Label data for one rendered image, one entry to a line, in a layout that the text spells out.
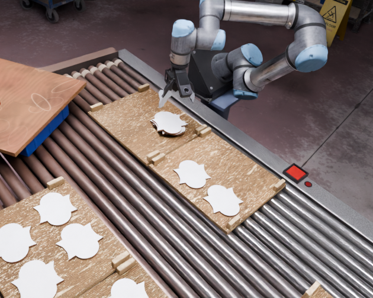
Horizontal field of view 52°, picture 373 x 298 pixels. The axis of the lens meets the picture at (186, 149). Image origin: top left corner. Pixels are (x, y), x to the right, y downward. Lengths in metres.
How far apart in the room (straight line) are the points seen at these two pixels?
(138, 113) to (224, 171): 0.49
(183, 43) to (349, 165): 2.16
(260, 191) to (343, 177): 1.74
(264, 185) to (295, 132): 1.93
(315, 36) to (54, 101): 1.04
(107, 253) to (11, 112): 0.69
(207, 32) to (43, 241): 0.90
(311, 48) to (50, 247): 1.12
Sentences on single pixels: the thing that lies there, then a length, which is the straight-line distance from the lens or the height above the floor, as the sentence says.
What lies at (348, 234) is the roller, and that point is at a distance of 1.51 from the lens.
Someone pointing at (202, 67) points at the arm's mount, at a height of 1.03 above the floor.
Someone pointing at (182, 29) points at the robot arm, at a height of 1.40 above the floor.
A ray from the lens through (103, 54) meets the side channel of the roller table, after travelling 2.15.
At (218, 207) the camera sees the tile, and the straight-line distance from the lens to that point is 1.38.
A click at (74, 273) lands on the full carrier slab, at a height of 0.94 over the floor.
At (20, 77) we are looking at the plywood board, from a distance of 1.83.
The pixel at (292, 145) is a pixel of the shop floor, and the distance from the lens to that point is 3.26.
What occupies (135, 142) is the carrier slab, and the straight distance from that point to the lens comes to 1.59.
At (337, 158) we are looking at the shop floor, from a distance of 3.30.
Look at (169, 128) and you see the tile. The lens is 1.60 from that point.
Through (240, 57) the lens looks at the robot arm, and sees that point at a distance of 1.87.
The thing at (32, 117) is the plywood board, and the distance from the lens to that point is 1.58.
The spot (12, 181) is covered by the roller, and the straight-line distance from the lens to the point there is 1.52.
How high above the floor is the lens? 1.99
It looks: 42 degrees down
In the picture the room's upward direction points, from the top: 8 degrees clockwise
